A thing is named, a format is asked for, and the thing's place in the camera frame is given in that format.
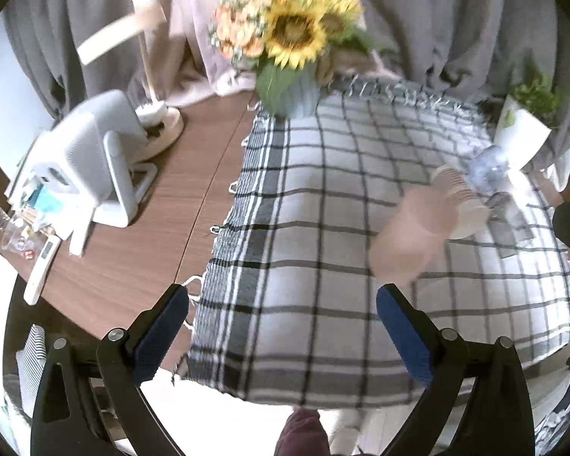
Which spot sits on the white plant pot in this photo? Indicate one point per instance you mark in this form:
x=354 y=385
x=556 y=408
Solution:
x=519 y=134

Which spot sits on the sunflower bouquet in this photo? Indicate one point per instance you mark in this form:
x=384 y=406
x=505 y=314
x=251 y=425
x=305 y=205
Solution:
x=288 y=33

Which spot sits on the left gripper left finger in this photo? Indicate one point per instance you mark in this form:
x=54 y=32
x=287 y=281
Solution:
x=67 y=417

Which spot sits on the pink plastic cup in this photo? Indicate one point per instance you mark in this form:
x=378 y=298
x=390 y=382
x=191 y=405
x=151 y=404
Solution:
x=421 y=223

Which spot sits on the white portable projector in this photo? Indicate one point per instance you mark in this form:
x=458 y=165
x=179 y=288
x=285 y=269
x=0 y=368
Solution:
x=89 y=154

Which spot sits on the clear plastic bottle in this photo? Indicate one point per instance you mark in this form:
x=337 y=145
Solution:
x=17 y=236

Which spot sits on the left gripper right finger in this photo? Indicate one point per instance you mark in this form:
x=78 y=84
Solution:
x=497 y=418

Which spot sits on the wooden base desk lamp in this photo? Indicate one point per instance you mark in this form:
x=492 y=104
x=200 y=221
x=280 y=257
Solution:
x=143 y=24

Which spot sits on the grey curtain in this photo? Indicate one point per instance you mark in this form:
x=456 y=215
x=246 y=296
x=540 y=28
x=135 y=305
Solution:
x=464 y=48

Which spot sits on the white remote control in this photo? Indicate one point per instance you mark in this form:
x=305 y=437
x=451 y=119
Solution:
x=37 y=277

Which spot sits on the dark transparent square cup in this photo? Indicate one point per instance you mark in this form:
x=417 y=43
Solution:
x=507 y=225

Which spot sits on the green potted plant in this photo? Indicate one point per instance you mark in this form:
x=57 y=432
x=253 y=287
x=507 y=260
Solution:
x=536 y=93

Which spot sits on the black white plaid cloth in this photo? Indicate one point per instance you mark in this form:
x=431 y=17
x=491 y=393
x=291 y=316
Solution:
x=287 y=313

